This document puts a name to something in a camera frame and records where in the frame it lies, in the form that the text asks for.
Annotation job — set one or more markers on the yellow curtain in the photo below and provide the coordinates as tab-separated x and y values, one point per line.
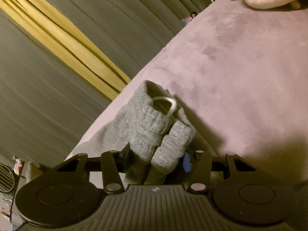
60	41

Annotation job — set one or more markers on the grey pants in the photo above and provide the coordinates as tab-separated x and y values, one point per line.
144	125

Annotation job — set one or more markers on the round vented appliance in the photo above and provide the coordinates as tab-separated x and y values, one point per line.
6	178

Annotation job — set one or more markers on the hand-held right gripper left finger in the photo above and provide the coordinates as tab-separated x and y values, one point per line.
122	160

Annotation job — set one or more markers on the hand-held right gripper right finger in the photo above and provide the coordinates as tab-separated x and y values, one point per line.
186	163

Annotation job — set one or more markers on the grey-green curtain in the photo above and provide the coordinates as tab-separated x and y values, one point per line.
36	101
120	12

